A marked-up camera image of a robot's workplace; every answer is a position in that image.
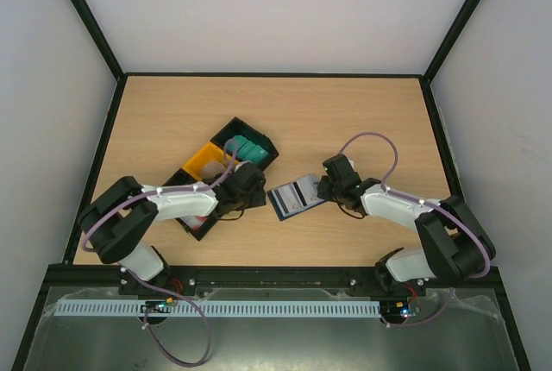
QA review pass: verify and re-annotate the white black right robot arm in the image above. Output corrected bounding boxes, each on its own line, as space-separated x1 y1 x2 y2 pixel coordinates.
318 154 496 295

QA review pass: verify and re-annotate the black bin with red cards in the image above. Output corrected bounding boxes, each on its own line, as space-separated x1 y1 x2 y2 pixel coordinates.
164 168 217 241

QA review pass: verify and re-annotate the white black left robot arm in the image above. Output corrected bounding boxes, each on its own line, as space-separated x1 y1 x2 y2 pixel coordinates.
78 161 266 286

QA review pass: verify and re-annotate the blue leather card holder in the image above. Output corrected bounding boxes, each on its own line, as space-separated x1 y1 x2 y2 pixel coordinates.
267 173 325 221

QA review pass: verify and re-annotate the light blue slotted cable duct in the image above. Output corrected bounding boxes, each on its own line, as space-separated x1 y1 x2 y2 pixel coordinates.
53 299 380 318

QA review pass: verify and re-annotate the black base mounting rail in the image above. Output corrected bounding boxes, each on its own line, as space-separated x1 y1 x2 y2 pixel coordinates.
118 265 428 299

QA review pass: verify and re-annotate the teal card stack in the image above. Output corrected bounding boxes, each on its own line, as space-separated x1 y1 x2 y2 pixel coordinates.
226 135 269 165

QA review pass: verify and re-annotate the white red card stack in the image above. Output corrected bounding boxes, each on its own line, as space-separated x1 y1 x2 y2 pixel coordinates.
199 160 226 179

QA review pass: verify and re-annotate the red patterned card stack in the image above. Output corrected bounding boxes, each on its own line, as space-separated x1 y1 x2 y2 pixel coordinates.
179 216 207 231

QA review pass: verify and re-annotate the yellow plastic bin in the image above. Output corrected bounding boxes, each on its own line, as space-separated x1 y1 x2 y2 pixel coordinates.
181 142 232 180

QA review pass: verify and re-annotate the black bin with teal cards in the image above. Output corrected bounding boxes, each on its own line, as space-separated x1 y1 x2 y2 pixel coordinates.
210 117 279 170

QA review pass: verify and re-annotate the black aluminium frame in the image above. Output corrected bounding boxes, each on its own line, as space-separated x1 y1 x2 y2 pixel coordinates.
8 0 531 371

